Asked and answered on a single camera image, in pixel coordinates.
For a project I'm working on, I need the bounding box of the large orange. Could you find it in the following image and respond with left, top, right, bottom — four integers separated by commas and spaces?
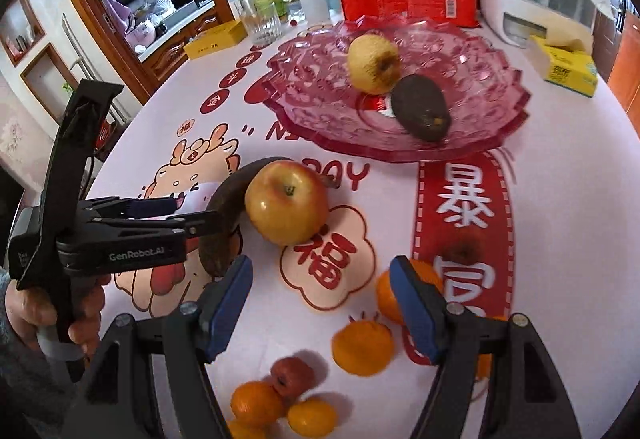
331, 318, 396, 376
375, 259, 446, 326

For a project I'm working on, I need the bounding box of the yellow pear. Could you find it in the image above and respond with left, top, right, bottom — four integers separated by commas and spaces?
346, 33, 402, 96

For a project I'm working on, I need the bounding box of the dark overripe banana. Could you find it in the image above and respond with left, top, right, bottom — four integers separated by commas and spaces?
198, 157, 342, 278

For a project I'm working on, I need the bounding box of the small red fruit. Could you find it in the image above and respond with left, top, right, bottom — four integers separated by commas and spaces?
270, 356, 317, 397
442, 239, 483, 266

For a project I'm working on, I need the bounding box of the clear glass jar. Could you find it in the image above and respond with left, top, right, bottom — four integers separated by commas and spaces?
225, 0, 251, 22

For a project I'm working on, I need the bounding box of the ribbed glass cup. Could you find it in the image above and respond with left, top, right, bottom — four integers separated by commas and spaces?
239, 0, 283, 46

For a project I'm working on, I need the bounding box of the dark brown avocado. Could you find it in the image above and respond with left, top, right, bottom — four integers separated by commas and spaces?
390, 74, 453, 143

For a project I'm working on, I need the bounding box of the yellow tissue box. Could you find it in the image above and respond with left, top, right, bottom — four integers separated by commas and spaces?
529, 35, 599, 98

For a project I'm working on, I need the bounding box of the red yellow apple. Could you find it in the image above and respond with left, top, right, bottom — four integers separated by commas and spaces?
244, 160, 331, 247

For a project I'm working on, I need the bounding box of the small orange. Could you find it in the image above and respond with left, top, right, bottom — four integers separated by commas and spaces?
286, 396, 339, 438
475, 316, 508, 381
226, 420, 268, 439
230, 381, 286, 427

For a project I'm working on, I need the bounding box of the brown wooden cabinet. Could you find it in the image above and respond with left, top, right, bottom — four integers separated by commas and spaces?
50, 0, 236, 104

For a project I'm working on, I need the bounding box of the pink glass fruit plate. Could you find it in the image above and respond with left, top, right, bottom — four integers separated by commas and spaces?
261, 16, 532, 164

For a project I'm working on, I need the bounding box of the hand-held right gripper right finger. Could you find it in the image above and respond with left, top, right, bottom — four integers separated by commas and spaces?
389, 255, 583, 439

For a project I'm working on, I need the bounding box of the person's left hand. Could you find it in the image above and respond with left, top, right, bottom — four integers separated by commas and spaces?
5, 271, 113, 360

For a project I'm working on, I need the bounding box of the flat yellow box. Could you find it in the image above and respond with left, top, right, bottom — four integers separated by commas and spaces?
183, 19, 248, 61

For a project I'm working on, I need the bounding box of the orange wooden cabinet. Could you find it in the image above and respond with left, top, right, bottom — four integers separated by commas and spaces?
592, 0, 640, 120

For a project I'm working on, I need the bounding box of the purple plastic bag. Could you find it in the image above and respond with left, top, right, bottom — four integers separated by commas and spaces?
99, 0, 136, 47

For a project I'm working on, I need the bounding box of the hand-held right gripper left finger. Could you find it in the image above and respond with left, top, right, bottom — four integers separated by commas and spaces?
62, 255, 254, 439

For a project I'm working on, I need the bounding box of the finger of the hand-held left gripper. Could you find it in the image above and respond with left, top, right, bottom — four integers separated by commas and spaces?
82, 196, 178, 221
90, 210, 243, 240

